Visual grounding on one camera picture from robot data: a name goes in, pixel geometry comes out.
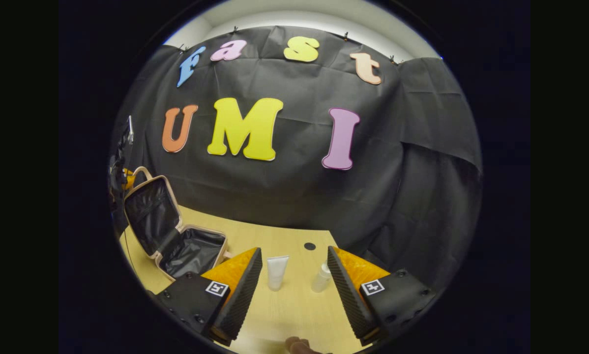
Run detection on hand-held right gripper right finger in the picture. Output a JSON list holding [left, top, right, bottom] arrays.
[[326, 245, 438, 346]]

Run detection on clear pump bottle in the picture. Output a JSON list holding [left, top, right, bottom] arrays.
[[310, 263, 332, 294]]

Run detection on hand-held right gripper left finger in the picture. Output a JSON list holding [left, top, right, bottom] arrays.
[[152, 247, 264, 346]]

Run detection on white squeeze tube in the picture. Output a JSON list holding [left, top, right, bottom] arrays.
[[266, 255, 291, 292]]

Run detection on small pink suitcase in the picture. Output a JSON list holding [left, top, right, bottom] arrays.
[[121, 166, 230, 282]]

